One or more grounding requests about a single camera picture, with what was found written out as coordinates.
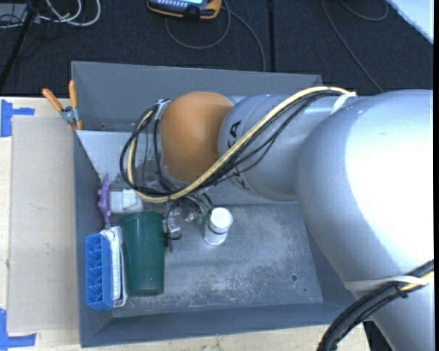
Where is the white flat packet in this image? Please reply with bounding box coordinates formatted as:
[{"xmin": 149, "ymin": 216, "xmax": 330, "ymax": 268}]
[{"xmin": 101, "ymin": 225, "xmax": 129, "ymax": 309}]

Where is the grey metal bin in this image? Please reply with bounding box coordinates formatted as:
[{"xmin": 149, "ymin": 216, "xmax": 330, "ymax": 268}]
[{"xmin": 70, "ymin": 61, "xmax": 356, "ymax": 349}]

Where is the white small box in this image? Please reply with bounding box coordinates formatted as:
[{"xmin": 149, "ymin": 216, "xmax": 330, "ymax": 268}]
[{"xmin": 109, "ymin": 187, "xmax": 144, "ymax": 214}]

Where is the blue plastic grid tray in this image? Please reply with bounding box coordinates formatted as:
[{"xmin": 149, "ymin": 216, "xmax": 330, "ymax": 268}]
[{"xmin": 84, "ymin": 232, "xmax": 116, "ymax": 312}]

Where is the white capped plastic bottle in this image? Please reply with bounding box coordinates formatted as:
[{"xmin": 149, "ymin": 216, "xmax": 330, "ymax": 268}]
[{"xmin": 203, "ymin": 206, "xmax": 234, "ymax": 246}]

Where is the dark green plastic cup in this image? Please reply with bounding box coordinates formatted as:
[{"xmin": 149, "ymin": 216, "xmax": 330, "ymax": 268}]
[{"xmin": 120, "ymin": 211, "xmax": 167, "ymax": 297}]

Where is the purple toy animal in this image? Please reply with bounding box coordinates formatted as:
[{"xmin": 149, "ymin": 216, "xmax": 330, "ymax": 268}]
[{"xmin": 96, "ymin": 173, "xmax": 113, "ymax": 230}]

